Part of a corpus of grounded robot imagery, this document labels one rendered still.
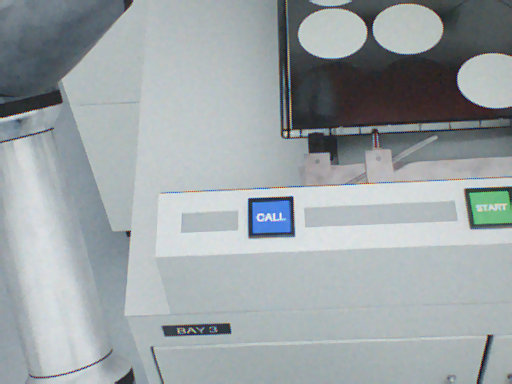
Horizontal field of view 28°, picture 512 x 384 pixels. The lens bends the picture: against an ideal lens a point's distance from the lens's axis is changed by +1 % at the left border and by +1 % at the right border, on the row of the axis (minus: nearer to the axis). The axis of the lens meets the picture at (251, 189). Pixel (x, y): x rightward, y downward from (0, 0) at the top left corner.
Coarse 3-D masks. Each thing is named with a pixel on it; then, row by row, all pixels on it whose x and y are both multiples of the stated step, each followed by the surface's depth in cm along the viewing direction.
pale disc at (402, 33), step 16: (384, 16) 148; (400, 16) 148; (416, 16) 148; (432, 16) 148; (384, 32) 147; (400, 32) 146; (416, 32) 146; (432, 32) 146; (400, 48) 145; (416, 48) 144
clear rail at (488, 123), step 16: (304, 128) 137; (320, 128) 137; (336, 128) 136; (352, 128) 136; (368, 128) 136; (384, 128) 136; (400, 128) 136; (416, 128) 136; (432, 128) 136; (448, 128) 136; (464, 128) 136; (480, 128) 136; (496, 128) 136
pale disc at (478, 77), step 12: (468, 60) 142; (480, 60) 142; (492, 60) 142; (504, 60) 142; (468, 72) 141; (480, 72) 141; (492, 72) 141; (504, 72) 140; (468, 84) 140; (480, 84) 140; (492, 84) 139; (504, 84) 139; (468, 96) 138; (480, 96) 138; (492, 96) 138; (504, 96) 138
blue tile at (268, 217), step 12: (252, 204) 123; (264, 204) 122; (276, 204) 122; (288, 204) 122; (252, 216) 122; (264, 216) 121; (276, 216) 121; (288, 216) 121; (264, 228) 120; (276, 228) 120; (288, 228) 120
